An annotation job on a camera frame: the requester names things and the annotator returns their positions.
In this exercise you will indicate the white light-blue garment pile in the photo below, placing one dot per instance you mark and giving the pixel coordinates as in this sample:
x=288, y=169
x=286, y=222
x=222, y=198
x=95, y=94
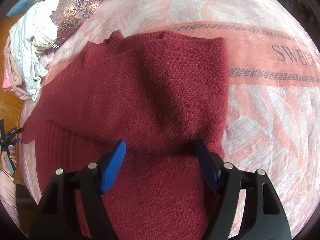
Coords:
x=33, y=33

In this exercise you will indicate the dark red knit sweater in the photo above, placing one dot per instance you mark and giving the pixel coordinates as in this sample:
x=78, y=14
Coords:
x=158, y=92

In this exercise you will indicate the wooden wardrobe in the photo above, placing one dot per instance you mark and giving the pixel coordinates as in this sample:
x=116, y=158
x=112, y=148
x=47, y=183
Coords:
x=11, y=105

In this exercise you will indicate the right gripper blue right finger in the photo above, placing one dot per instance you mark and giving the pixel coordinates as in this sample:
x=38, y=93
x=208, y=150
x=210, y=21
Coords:
x=210, y=164

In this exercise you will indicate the pink garment pile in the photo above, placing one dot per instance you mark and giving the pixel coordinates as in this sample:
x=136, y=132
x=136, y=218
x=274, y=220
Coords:
x=12, y=77

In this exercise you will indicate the left forearm pink sleeve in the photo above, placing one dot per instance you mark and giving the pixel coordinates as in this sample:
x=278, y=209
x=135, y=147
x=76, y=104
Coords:
x=8, y=196

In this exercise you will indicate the paisley patterned pillow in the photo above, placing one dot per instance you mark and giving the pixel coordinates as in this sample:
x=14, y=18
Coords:
x=70, y=15

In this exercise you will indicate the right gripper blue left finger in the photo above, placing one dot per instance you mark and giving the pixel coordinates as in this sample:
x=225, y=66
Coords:
x=110, y=165

